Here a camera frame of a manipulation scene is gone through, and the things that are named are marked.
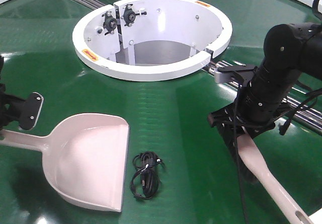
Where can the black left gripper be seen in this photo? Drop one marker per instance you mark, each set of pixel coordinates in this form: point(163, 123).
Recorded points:
point(11, 107)

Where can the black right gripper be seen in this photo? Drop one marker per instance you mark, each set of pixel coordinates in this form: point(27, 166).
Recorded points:
point(230, 128)

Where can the pink hand brush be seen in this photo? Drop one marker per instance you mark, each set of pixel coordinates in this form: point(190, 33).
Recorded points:
point(255, 162)

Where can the pink plastic dustpan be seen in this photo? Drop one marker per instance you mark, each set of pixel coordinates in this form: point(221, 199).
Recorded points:
point(83, 158)

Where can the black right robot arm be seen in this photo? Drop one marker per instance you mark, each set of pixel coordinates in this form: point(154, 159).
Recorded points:
point(290, 50)

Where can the green conveyor belt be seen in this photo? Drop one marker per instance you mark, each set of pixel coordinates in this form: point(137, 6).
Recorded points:
point(199, 182)

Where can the left black bearing unit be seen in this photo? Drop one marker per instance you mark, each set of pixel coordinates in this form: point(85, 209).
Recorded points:
point(110, 23)

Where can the black bearing unit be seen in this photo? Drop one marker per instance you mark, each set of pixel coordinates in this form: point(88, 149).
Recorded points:
point(110, 23)
point(130, 15)

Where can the right black bearing unit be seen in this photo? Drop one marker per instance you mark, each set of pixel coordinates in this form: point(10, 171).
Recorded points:
point(130, 15)

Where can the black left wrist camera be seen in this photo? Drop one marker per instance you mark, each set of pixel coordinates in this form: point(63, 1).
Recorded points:
point(30, 111)

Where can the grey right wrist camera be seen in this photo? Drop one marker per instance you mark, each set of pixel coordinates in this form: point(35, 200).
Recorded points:
point(241, 74)

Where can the white central ring housing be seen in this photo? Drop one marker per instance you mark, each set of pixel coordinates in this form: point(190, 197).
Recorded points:
point(174, 39)

